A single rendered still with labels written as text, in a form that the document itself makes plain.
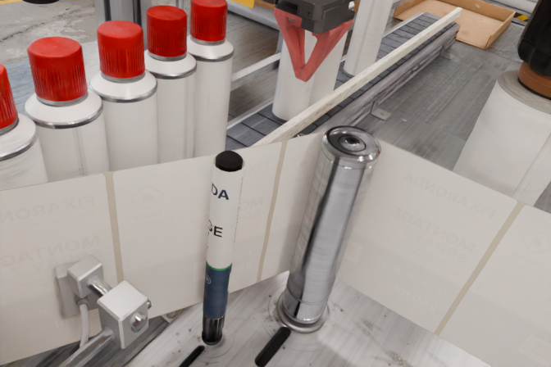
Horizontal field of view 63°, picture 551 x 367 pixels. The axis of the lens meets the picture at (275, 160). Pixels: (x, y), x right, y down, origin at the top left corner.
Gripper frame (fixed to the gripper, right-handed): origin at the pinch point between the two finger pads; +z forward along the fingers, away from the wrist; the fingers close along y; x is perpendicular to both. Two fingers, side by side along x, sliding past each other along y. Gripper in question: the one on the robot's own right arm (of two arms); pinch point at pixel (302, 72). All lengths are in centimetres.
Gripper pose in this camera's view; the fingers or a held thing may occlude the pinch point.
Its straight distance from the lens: 48.6
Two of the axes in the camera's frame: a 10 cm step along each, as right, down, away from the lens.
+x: -8.0, -4.4, 4.0
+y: 5.8, -4.4, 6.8
